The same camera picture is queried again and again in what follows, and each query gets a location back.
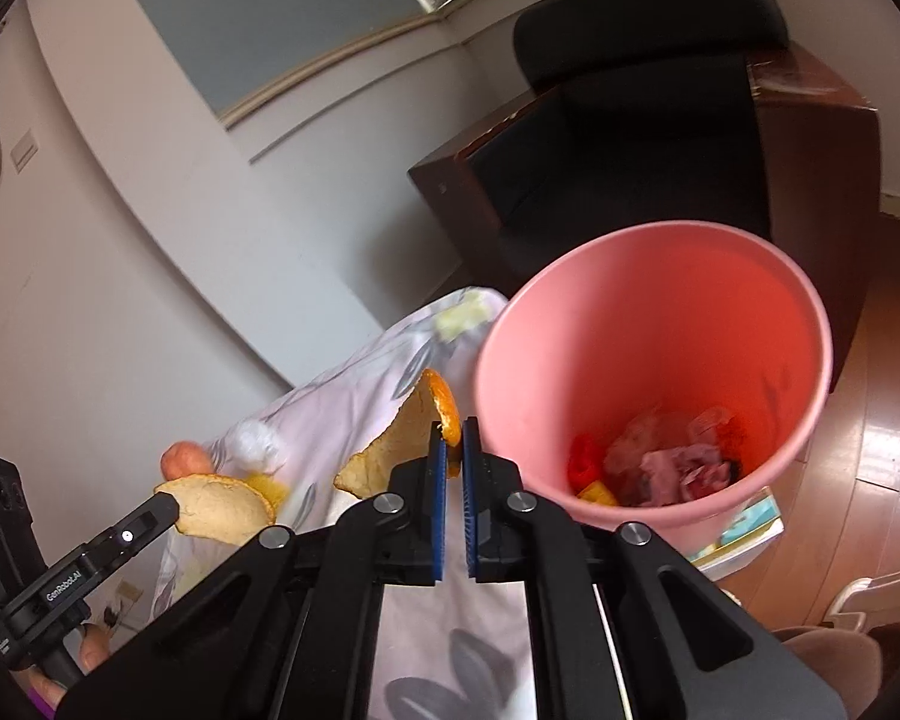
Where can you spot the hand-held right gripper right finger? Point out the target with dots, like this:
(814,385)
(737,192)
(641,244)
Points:
(469,510)

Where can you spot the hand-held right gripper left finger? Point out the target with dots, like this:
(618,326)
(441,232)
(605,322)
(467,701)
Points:
(439,510)

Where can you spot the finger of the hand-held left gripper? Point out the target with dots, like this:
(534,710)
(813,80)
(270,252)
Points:
(112,547)

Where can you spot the curled orange peel piece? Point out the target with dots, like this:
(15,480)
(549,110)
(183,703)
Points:
(397,450)

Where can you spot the oval orange peel piece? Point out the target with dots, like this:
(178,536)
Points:
(217,510)

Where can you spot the pink plastic bin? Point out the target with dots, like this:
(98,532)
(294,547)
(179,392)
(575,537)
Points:
(607,330)

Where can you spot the person's left hand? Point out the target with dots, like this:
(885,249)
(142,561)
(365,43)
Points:
(94,649)

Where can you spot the small orange fruit piece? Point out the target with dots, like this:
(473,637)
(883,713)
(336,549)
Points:
(184,459)

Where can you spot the red wrapper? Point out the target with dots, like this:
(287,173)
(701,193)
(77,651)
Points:
(585,461)

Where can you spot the floral pink blanket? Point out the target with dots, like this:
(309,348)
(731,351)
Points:
(345,405)

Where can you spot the crumpled clear plastic wrap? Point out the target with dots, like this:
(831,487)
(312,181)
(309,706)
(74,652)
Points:
(259,444)

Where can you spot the clear plastic bag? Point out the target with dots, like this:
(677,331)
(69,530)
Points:
(645,427)

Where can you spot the light printed book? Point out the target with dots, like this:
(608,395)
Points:
(750,529)

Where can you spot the person's leg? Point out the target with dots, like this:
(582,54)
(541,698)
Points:
(825,664)

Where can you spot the white plastic object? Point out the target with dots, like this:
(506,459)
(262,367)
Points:
(866,596)

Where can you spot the dark armchair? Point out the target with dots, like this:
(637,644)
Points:
(810,187)

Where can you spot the window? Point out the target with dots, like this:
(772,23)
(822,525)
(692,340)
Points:
(270,15)

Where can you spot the wall power socket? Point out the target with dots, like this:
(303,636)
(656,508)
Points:
(127,592)

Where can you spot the wall light switch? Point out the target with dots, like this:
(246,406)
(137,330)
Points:
(24,150)

